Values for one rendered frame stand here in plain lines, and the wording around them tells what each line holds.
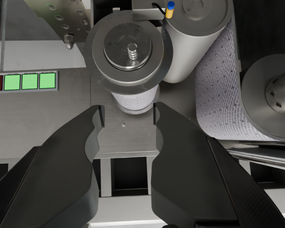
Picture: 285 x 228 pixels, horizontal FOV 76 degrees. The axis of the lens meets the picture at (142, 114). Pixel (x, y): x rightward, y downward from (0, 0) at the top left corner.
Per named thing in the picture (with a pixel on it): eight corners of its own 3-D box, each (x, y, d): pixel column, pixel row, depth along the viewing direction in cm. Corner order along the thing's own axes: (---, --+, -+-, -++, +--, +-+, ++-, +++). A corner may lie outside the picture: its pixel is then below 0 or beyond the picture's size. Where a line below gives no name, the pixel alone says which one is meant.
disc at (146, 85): (168, 6, 31) (177, 91, 29) (168, 8, 32) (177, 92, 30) (82, 12, 31) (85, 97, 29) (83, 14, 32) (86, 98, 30)
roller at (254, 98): (320, 51, 31) (335, 135, 29) (240, 90, 55) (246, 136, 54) (236, 55, 30) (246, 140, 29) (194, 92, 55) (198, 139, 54)
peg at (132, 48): (128, 53, 25) (125, 44, 25) (130, 61, 28) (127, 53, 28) (138, 50, 25) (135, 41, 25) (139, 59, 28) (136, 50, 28)
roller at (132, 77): (160, 11, 30) (167, 79, 28) (152, 69, 56) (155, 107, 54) (90, 16, 30) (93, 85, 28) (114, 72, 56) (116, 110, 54)
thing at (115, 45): (138, 14, 29) (160, 54, 28) (138, 22, 31) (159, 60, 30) (95, 34, 28) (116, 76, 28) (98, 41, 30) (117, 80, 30)
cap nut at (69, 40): (72, 34, 63) (72, 46, 62) (76, 40, 66) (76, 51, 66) (62, 34, 63) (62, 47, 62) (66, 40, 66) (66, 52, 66)
